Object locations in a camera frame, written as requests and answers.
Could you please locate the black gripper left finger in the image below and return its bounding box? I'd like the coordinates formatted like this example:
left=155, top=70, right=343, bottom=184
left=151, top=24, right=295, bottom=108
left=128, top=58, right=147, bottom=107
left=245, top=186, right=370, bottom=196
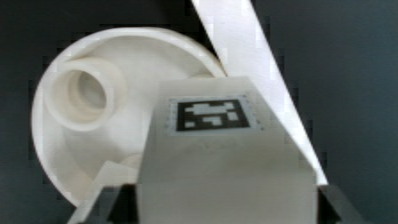
left=87, top=184, right=139, bottom=224

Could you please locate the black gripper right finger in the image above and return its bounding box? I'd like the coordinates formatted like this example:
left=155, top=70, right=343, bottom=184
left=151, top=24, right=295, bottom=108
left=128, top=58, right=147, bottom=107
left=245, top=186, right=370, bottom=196
left=316, top=185, right=371, bottom=224

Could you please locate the white round stool seat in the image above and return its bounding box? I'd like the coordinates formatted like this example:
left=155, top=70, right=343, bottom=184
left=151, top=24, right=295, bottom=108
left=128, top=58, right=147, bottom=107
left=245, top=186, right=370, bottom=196
left=32, top=27, right=226, bottom=204

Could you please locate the white fence wall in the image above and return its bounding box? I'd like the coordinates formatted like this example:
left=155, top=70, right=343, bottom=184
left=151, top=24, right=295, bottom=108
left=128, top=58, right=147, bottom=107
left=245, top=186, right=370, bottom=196
left=190, top=0, right=329, bottom=185

